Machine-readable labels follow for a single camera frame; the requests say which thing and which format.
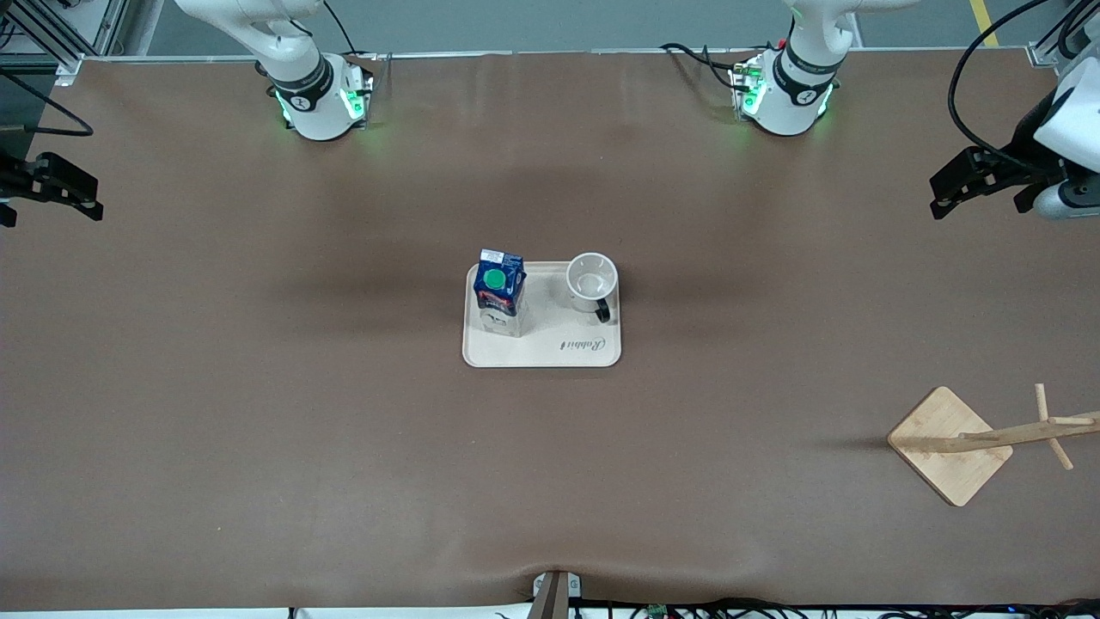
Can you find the wooden cup stand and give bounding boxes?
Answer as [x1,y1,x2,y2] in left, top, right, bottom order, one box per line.
[887,383,1100,507]

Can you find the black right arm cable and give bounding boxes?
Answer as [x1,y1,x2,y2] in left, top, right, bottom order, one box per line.
[0,69,95,137]

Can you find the aluminium frame post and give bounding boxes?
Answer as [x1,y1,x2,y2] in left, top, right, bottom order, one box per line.
[0,0,130,87]
[1027,0,1100,70]

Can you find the brown table mat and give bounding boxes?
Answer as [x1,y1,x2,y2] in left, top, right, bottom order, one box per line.
[0,47,1100,613]

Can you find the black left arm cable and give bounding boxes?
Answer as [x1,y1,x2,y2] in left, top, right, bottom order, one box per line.
[947,0,1100,169]

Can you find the blue milk carton green cap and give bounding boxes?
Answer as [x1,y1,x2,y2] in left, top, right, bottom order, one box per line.
[474,248,527,338]

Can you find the black cable at arm base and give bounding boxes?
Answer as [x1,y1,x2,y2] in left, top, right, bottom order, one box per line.
[660,41,744,97]
[322,0,379,61]

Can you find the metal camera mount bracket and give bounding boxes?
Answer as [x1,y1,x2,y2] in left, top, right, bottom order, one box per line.
[526,569,583,619]

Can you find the beige plastic tray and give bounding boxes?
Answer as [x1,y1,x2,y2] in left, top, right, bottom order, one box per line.
[462,261,622,369]

